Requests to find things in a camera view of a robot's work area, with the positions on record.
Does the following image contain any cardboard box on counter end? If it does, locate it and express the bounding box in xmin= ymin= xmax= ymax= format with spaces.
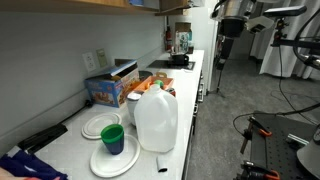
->
xmin=175 ymin=22 xmax=192 ymax=54

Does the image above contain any blue toy food box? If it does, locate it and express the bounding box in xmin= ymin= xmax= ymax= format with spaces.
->
xmin=84 ymin=59 xmax=139 ymax=108

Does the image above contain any black perforated robot table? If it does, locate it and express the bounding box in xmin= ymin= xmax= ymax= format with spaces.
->
xmin=251 ymin=111 xmax=319 ymax=180

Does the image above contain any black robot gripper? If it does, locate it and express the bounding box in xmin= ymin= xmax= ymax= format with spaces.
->
xmin=221 ymin=17 xmax=246 ymax=38

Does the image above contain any red soda can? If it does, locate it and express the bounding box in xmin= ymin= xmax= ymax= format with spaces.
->
xmin=166 ymin=88 xmax=176 ymax=97

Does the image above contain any black pot on stove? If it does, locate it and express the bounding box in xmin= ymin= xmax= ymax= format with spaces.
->
xmin=170 ymin=54 xmax=189 ymax=65

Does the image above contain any beige wall switch plate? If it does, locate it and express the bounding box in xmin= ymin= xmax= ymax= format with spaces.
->
xmin=96 ymin=49 xmax=107 ymax=67

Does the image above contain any small white black cylinder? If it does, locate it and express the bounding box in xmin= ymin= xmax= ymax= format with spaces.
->
xmin=156 ymin=156 xmax=168 ymax=173

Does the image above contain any orange handled clamp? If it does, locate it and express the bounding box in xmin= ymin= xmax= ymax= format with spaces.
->
xmin=240 ymin=116 xmax=272 ymax=154
xmin=233 ymin=161 xmax=280 ymax=180

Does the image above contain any dark round pan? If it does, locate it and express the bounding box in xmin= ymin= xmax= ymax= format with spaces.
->
xmin=139 ymin=71 xmax=153 ymax=81

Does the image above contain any black power cable on floor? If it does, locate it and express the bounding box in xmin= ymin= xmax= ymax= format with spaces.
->
xmin=232 ymin=43 xmax=320 ymax=136

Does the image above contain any white wall power outlet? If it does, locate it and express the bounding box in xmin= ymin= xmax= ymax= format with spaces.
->
xmin=82 ymin=52 xmax=96 ymax=72

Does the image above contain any white curtain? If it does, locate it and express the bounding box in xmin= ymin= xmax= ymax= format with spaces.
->
xmin=250 ymin=0 xmax=320 ymax=80

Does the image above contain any green and blue cup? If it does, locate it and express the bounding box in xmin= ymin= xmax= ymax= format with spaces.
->
xmin=100 ymin=124 xmax=124 ymax=155

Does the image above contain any blue and white cloth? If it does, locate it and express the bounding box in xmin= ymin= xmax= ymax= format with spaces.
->
xmin=0 ymin=146 xmax=68 ymax=180

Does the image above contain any orange handled clamp upper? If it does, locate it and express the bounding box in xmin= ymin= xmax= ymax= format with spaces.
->
xmin=240 ymin=116 xmax=272 ymax=154

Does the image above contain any white plate under cup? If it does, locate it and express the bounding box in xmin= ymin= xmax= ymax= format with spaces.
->
xmin=90 ymin=134 xmax=141 ymax=178

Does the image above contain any red fire extinguisher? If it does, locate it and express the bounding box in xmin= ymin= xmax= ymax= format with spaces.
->
xmin=165 ymin=25 xmax=172 ymax=51

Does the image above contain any orange handled clamp lower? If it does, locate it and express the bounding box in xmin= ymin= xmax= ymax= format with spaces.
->
xmin=233 ymin=161 xmax=280 ymax=180

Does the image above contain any white steel tumbler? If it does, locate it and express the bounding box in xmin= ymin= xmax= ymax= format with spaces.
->
xmin=126 ymin=91 xmax=142 ymax=125

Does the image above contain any orange checkered toy basket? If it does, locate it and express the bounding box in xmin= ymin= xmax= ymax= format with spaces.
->
xmin=135 ymin=72 xmax=174 ymax=92

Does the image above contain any black flat device by wall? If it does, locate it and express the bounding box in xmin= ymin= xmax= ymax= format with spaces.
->
xmin=18 ymin=124 xmax=68 ymax=154

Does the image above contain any translucent plastic milk jug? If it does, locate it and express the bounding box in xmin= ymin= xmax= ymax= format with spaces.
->
xmin=134 ymin=84 xmax=178 ymax=153

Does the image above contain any black camera on stand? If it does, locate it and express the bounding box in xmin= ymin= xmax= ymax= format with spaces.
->
xmin=263 ymin=5 xmax=307 ymax=47

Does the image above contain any white plate near wall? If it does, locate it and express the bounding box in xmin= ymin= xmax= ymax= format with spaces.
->
xmin=81 ymin=113 xmax=122 ymax=140

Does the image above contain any black induction cooktop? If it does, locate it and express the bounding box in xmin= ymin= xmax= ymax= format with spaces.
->
xmin=148 ymin=60 xmax=195 ymax=70

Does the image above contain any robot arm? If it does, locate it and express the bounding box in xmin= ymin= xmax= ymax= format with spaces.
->
xmin=211 ymin=0 xmax=274 ymax=38

